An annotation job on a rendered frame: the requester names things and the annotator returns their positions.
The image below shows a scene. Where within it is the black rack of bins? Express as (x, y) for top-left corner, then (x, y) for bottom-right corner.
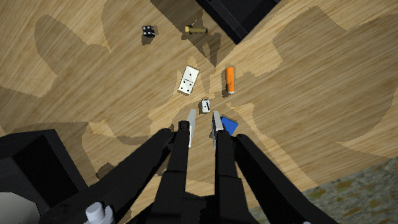
(195, 0), (281, 45)

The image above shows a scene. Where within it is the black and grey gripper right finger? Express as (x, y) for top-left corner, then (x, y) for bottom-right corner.
(211, 111), (339, 224)

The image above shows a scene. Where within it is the white domino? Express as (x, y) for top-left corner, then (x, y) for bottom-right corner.
(179, 66), (199, 94)

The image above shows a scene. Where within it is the orange aa battery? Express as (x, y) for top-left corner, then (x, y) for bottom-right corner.
(226, 67), (234, 94)

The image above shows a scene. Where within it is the black die with white pips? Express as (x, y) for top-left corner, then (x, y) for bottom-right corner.
(142, 25), (155, 38)

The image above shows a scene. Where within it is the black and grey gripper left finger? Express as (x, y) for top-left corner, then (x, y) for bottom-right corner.
(38, 109), (196, 224)

